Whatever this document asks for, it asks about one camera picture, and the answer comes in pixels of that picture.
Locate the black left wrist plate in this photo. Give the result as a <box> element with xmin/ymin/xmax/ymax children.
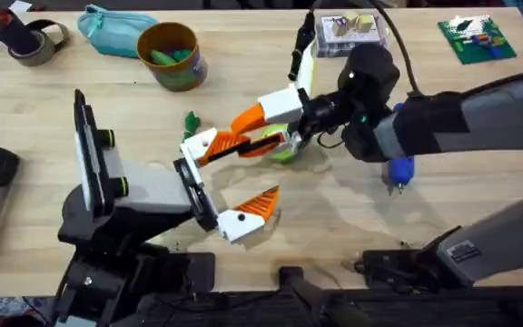
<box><xmin>73</xmin><ymin>89</ymin><xmax>130</xmax><ymax>217</ymax></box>

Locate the black camera stand post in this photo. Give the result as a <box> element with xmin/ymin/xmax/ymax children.
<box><xmin>278</xmin><ymin>265</ymin><xmax>371</xmax><ymax>327</ymax></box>

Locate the blue electric screwdriver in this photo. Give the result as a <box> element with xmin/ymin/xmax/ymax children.
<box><xmin>381</xmin><ymin>102</ymin><xmax>416</xmax><ymax>196</ymax></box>

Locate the black rail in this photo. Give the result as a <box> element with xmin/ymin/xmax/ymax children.
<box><xmin>120</xmin><ymin>289</ymin><xmax>523</xmax><ymax>327</ymax></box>

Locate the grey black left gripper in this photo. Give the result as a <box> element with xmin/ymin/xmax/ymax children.
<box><xmin>104</xmin><ymin>128</ymin><xmax>281</xmax><ymax>245</ymax></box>

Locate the green disc with holes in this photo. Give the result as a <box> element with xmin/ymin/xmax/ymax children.
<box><xmin>260</xmin><ymin>124</ymin><xmax>300</xmax><ymax>164</ymax></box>

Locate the clear box with wooden blocks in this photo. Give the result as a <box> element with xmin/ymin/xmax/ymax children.
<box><xmin>314</xmin><ymin>12</ymin><xmax>390</xmax><ymax>59</ymax></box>

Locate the black right wrist plate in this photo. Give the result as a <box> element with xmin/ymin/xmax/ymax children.
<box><xmin>287</xmin><ymin>11</ymin><xmax>318</xmax><ymax>97</ymax></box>

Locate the black cable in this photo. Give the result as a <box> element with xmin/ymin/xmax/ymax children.
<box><xmin>368</xmin><ymin>0</ymin><xmax>425</xmax><ymax>99</ymax></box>

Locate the dark cylindrical holder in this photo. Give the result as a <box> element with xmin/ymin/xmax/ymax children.
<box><xmin>0</xmin><ymin>2</ymin><xmax>41</xmax><ymax>56</ymax></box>

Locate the teal zip bag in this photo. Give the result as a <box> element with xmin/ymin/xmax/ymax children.
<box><xmin>76</xmin><ymin>4</ymin><xmax>159</xmax><ymax>59</ymax></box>

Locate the green board with blocks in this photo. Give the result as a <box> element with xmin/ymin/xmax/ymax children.
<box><xmin>438</xmin><ymin>14</ymin><xmax>518</xmax><ymax>65</ymax></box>

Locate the brown tub with toys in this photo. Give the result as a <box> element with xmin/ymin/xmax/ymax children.
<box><xmin>135</xmin><ymin>21</ymin><xmax>209</xmax><ymax>93</ymax></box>

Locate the grey tape roll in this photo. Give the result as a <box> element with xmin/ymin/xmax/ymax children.
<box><xmin>8</xmin><ymin>18</ymin><xmax>71</xmax><ymax>68</ymax></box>

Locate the green toy vegetable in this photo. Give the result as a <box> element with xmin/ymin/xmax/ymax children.
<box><xmin>183</xmin><ymin>110</ymin><xmax>202</xmax><ymax>141</ymax></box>

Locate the black wrist plate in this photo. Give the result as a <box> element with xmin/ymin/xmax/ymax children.
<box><xmin>287</xmin><ymin>11</ymin><xmax>318</xmax><ymax>97</ymax></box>
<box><xmin>73</xmin><ymin>89</ymin><xmax>130</xmax><ymax>217</ymax></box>

